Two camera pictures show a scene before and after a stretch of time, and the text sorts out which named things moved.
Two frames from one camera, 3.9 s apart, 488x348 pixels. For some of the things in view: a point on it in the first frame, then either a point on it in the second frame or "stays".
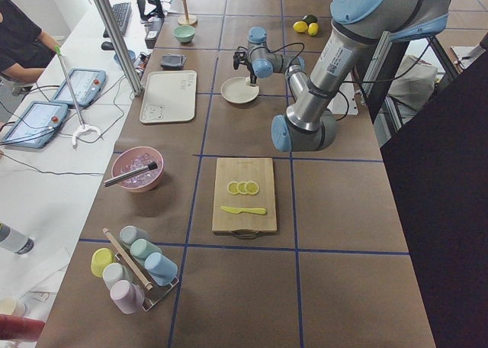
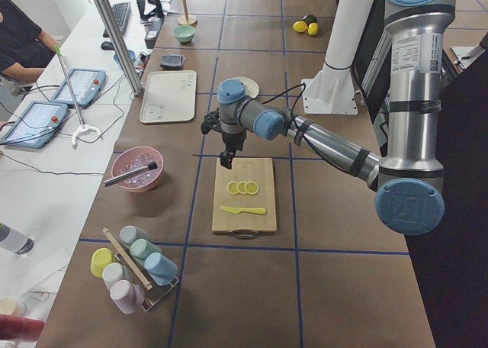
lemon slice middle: x=241 y=188 stays
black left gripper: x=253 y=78 → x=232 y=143
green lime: x=310 y=18 stays
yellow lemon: x=300 y=27 stays
